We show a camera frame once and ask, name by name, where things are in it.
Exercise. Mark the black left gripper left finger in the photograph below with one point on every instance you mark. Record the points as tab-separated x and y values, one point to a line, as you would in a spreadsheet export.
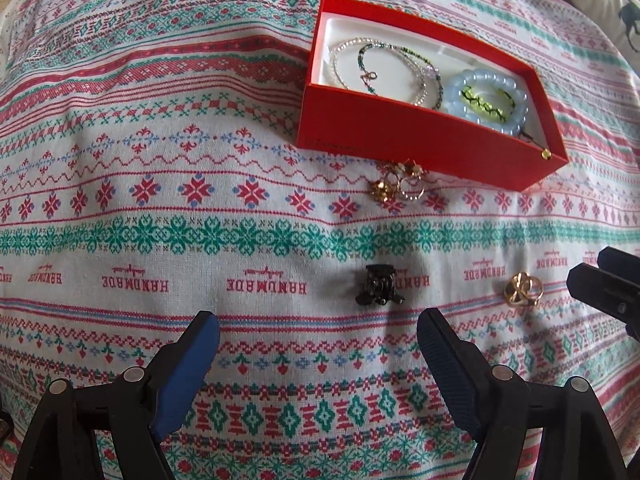
139	409

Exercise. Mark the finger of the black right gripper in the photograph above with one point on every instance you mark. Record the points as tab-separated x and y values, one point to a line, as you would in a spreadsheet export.
605	292
619	263

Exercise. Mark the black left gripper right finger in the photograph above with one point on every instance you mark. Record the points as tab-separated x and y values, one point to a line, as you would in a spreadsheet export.
496	407

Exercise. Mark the gold heart hair clip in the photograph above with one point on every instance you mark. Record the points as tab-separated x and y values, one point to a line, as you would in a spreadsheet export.
523	290

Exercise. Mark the black hair claw clip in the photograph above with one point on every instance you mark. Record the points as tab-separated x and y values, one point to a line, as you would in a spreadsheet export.
379	287

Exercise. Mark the small gold stud earring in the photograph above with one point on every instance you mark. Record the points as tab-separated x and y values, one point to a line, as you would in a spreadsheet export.
405	170

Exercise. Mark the red jewelry box white insert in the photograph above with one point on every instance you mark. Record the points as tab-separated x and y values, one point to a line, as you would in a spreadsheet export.
387	85

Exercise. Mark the patterned bedspread red green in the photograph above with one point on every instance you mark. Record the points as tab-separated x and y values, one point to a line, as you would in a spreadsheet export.
149	171

